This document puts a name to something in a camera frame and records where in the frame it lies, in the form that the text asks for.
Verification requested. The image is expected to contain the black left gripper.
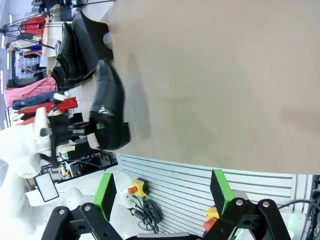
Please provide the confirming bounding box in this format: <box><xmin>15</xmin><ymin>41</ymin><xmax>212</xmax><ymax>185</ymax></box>
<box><xmin>48</xmin><ymin>116</ymin><xmax>106</xmax><ymax>151</ymax></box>

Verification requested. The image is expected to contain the light wood tabletop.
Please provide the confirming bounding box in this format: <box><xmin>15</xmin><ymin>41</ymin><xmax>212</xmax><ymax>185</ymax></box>
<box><xmin>40</xmin><ymin>14</ymin><xmax>50</xmax><ymax>62</ymax></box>

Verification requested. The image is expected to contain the black jacket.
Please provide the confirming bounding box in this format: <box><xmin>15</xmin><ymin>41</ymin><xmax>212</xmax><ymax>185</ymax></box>
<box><xmin>5</xmin><ymin>72</ymin><xmax>45</xmax><ymax>88</ymax></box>

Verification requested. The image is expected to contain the pink hanging jacket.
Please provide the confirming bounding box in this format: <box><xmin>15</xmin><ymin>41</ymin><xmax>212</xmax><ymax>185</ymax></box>
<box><xmin>3</xmin><ymin>76</ymin><xmax>58</xmax><ymax>109</ymax></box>

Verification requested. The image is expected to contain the black coiled cable bundle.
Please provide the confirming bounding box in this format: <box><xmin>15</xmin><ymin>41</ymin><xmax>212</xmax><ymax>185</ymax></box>
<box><xmin>126</xmin><ymin>194</ymin><xmax>164</xmax><ymax>234</ymax></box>

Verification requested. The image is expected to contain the red mannequin top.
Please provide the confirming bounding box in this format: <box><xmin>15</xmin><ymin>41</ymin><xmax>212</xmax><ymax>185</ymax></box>
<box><xmin>21</xmin><ymin>16</ymin><xmax>46</xmax><ymax>35</ymax></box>

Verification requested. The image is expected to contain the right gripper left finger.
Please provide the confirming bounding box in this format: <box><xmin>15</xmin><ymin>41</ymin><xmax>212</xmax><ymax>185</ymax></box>
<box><xmin>41</xmin><ymin>172</ymin><xmax>126</xmax><ymax>240</ymax></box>

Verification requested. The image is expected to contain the orange hanging garment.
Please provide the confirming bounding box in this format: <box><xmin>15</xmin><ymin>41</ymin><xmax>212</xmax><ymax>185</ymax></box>
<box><xmin>16</xmin><ymin>116</ymin><xmax>37</xmax><ymax>126</ymax></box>

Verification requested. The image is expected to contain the white slatted aluminium panel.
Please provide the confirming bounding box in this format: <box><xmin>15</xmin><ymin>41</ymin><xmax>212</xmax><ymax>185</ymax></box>
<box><xmin>115</xmin><ymin>152</ymin><xmax>315</xmax><ymax>237</ymax></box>

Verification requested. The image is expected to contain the red hanging jacket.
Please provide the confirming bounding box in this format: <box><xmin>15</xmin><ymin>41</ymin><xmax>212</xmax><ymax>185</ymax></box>
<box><xmin>16</xmin><ymin>96</ymin><xmax>78</xmax><ymax>115</ymax></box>

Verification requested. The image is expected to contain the navy hanging jacket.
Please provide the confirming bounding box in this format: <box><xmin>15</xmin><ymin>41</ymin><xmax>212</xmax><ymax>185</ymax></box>
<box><xmin>11</xmin><ymin>90</ymin><xmax>58</xmax><ymax>110</ymax></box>

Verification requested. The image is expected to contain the black shoe stand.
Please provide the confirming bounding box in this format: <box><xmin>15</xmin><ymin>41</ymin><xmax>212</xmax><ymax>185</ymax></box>
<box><xmin>70</xmin><ymin>11</ymin><xmax>115</xmax><ymax>79</ymax></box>
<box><xmin>74</xmin><ymin>63</ymin><xmax>98</xmax><ymax>82</ymax></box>

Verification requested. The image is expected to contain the yellow emergency stop button box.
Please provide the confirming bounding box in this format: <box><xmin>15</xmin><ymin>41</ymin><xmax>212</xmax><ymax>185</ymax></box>
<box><xmin>126</xmin><ymin>177</ymin><xmax>150</xmax><ymax>199</ymax></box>
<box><xmin>202</xmin><ymin>206</ymin><xmax>220</xmax><ymax>233</ymax></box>

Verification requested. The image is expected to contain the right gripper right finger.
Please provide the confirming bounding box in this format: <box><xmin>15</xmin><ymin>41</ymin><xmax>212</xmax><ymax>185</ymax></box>
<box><xmin>203</xmin><ymin>169</ymin><xmax>292</xmax><ymax>240</ymax></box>

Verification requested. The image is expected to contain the black camera tripod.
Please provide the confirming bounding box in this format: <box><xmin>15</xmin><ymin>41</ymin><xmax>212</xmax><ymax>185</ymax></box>
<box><xmin>0</xmin><ymin>0</ymin><xmax>118</xmax><ymax>51</ymax></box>

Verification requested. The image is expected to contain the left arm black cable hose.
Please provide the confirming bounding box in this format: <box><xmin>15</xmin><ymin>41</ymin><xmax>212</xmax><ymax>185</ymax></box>
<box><xmin>49</xmin><ymin>134</ymin><xmax>60</xmax><ymax>168</ymax></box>

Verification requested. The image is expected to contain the white rectangular light panel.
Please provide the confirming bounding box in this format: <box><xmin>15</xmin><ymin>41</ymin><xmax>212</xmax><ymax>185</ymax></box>
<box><xmin>34</xmin><ymin>171</ymin><xmax>60</xmax><ymax>203</ymax></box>

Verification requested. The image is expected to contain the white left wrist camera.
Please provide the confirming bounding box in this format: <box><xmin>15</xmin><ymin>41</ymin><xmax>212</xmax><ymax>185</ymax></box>
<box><xmin>51</xmin><ymin>91</ymin><xmax>67</xmax><ymax>101</ymax></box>

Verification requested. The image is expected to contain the clear drawer storage organizer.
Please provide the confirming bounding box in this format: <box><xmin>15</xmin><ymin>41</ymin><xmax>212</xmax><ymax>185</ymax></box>
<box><xmin>14</xmin><ymin>49</ymin><xmax>43</xmax><ymax>79</ymax></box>

